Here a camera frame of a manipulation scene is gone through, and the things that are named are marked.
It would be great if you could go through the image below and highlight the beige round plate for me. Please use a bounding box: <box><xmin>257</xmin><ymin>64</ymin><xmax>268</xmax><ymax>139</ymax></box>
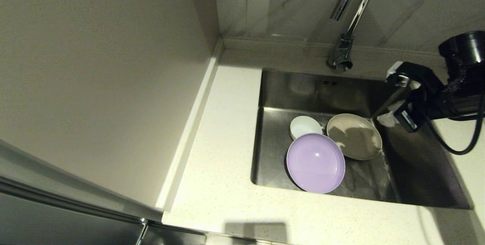
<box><xmin>327</xmin><ymin>113</ymin><xmax>383</xmax><ymax>161</ymax></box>

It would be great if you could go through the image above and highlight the white round cup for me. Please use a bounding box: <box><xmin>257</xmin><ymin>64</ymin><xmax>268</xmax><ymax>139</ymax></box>
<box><xmin>290</xmin><ymin>115</ymin><xmax>323</xmax><ymax>140</ymax></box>

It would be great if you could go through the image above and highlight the purple round plate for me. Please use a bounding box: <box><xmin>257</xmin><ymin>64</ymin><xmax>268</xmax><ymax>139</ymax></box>
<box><xmin>286</xmin><ymin>133</ymin><xmax>346</xmax><ymax>194</ymax></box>

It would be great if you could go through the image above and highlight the stainless steel sink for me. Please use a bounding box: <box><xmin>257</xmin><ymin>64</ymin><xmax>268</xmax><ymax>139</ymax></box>
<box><xmin>250</xmin><ymin>69</ymin><xmax>473</xmax><ymax>209</ymax></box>

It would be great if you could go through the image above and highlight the chrome gooseneck faucet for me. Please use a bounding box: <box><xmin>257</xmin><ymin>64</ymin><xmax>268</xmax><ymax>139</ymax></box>
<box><xmin>326</xmin><ymin>0</ymin><xmax>382</xmax><ymax>72</ymax></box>

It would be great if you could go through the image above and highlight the beige cabinet side panel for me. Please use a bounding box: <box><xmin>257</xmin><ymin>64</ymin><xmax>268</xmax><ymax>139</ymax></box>
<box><xmin>0</xmin><ymin>0</ymin><xmax>221</xmax><ymax>215</ymax></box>

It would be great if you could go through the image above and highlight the grey cabinet door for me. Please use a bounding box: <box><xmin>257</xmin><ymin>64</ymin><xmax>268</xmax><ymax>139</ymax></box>
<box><xmin>0</xmin><ymin>139</ymin><xmax>207</xmax><ymax>245</ymax></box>

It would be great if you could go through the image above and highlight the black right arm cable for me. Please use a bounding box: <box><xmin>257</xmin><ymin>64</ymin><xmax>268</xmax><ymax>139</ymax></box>
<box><xmin>426</xmin><ymin>93</ymin><xmax>485</xmax><ymax>156</ymax></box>

